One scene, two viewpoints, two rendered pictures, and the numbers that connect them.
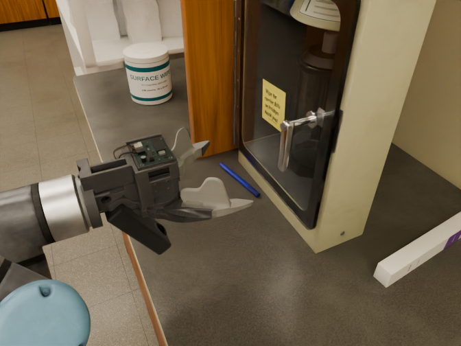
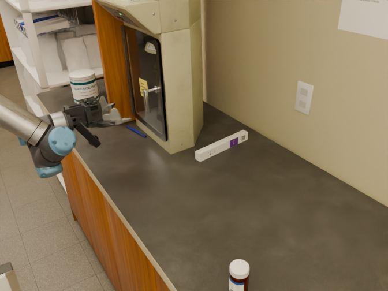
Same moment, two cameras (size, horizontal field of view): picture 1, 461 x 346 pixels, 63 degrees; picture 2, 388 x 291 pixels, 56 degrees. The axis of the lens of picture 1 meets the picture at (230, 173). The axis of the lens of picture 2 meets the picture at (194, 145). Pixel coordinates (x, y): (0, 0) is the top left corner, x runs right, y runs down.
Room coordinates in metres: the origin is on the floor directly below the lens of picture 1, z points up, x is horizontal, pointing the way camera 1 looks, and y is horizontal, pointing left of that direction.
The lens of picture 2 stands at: (-0.78, -0.12, 1.70)
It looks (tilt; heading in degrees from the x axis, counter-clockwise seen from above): 30 degrees down; 354
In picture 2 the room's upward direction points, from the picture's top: 2 degrees counter-clockwise
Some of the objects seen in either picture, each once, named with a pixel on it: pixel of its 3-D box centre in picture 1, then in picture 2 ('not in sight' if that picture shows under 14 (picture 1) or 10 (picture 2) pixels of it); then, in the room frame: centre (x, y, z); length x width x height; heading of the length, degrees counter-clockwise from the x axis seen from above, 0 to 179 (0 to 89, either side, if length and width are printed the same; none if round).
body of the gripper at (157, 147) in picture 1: (132, 184); (84, 115); (0.37, 0.13, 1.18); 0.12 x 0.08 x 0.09; 115
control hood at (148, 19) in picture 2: not in sight; (123, 12); (0.57, -0.04, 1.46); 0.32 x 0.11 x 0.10; 26
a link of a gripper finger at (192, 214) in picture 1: (180, 204); (103, 122); (0.36, 0.07, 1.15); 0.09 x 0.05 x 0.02; 79
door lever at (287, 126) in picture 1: (295, 142); (150, 100); (0.48, -0.10, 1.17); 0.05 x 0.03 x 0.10; 115
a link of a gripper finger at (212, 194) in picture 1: (215, 194); (116, 115); (0.36, 0.02, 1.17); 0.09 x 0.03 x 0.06; 79
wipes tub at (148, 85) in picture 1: (149, 73); (84, 86); (1.09, 0.25, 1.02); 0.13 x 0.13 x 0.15
